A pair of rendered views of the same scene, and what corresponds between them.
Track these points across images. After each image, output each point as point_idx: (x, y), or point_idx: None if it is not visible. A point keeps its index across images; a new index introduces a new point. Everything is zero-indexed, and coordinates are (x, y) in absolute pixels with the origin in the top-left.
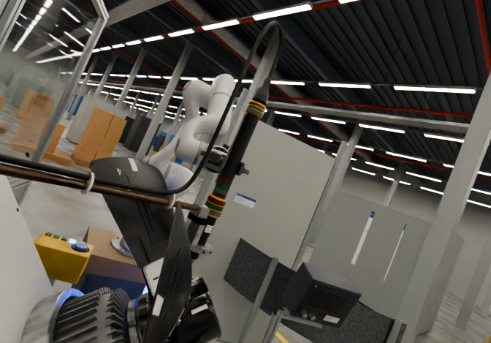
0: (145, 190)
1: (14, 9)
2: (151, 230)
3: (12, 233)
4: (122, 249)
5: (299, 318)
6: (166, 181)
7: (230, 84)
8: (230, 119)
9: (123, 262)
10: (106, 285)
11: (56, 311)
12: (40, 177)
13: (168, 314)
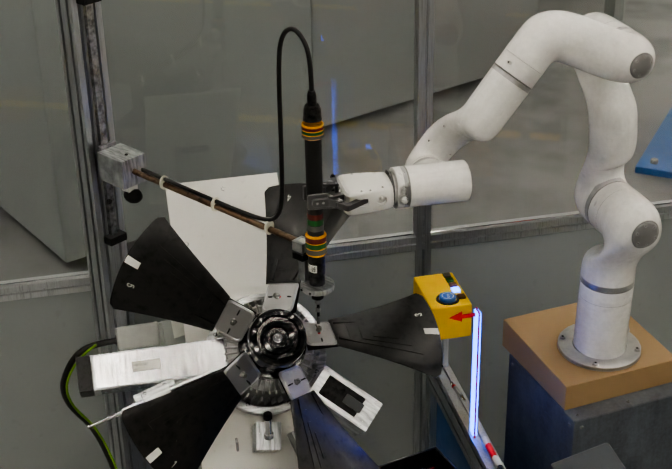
0: (245, 214)
1: None
2: (286, 255)
3: (262, 240)
4: (563, 336)
5: None
6: (591, 221)
7: (517, 40)
8: (483, 114)
9: (532, 352)
10: (524, 381)
11: (248, 299)
12: (193, 198)
13: (159, 279)
